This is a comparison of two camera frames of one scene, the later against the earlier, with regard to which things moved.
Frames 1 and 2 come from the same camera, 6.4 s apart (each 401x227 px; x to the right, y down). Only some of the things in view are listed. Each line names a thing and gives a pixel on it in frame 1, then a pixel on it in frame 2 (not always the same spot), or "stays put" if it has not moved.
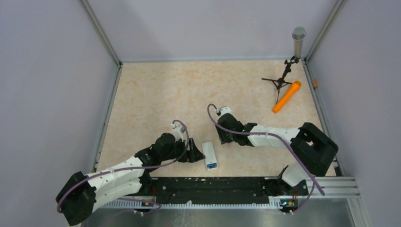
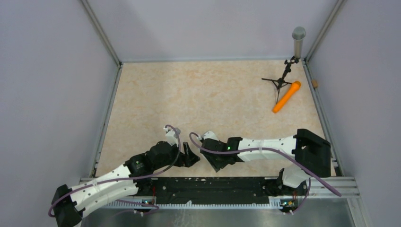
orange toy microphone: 287,98 stays put
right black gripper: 224,139 → 217,165
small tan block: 315,83 stays put
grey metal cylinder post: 299,34 stays put
